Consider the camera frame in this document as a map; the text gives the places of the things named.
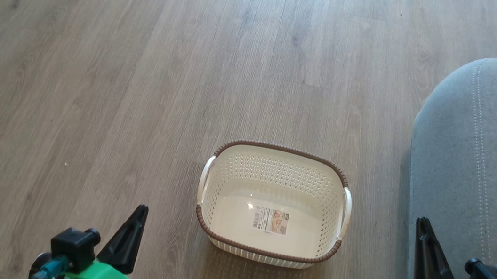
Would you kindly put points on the grey and yellow sofa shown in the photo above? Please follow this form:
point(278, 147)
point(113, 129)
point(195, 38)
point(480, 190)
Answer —
point(487, 164)

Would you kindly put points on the white perforated laundry basket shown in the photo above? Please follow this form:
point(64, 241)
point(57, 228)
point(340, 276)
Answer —
point(268, 208)

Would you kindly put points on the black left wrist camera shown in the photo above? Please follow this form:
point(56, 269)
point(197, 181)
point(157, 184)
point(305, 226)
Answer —
point(72, 246)

